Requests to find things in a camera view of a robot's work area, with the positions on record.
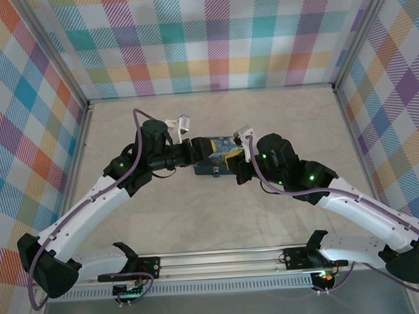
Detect blue starry night print box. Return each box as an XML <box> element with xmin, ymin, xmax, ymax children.
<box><xmin>192</xmin><ymin>133</ymin><xmax>246</xmax><ymax>181</ymax></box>

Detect circuit board with orange part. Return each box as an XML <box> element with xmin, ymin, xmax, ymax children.
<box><xmin>312</xmin><ymin>269</ymin><xmax>338</xmax><ymax>287</ymax></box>

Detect circuit board with green light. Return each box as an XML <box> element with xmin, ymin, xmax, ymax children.
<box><xmin>112</xmin><ymin>280</ymin><xmax>148</xmax><ymax>299</ymax></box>

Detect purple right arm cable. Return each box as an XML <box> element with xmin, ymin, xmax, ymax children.
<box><xmin>245</xmin><ymin>126</ymin><xmax>419</xmax><ymax>305</ymax></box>

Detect aluminium frame cross bar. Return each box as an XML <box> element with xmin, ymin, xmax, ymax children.
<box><xmin>86</xmin><ymin>82</ymin><xmax>338</xmax><ymax>106</ymax></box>

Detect aluminium frame side rail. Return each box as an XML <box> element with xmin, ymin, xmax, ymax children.
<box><xmin>331</xmin><ymin>84</ymin><xmax>387</xmax><ymax>209</ymax></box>
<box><xmin>15</xmin><ymin>101</ymin><xmax>106</xmax><ymax>314</ymax></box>

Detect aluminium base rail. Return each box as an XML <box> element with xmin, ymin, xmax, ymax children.
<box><xmin>137</xmin><ymin>248</ymin><xmax>318</xmax><ymax>282</ymax></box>

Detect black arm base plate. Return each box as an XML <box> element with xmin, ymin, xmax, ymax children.
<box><xmin>283</xmin><ymin>247</ymin><xmax>310</xmax><ymax>271</ymax></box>
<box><xmin>139</xmin><ymin>256</ymin><xmax>163</xmax><ymax>280</ymax></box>

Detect slotted grey cable duct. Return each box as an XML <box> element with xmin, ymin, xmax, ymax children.
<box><xmin>60</xmin><ymin>275</ymin><xmax>318</xmax><ymax>308</ymax></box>

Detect aluminium frame post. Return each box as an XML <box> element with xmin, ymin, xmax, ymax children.
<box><xmin>18</xmin><ymin>0</ymin><xmax>92</xmax><ymax>110</ymax></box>
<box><xmin>326</xmin><ymin>0</ymin><xmax>401</xmax><ymax>92</ymax></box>

